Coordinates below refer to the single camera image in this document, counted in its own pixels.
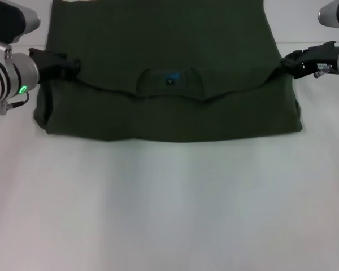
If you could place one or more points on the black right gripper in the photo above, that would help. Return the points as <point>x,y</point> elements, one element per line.
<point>322,59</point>

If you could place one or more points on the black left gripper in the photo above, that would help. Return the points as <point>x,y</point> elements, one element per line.
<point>48,65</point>

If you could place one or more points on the dark green FREE! shirt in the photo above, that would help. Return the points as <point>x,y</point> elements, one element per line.
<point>172,107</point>

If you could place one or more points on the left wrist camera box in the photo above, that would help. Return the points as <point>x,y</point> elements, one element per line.
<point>11,17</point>

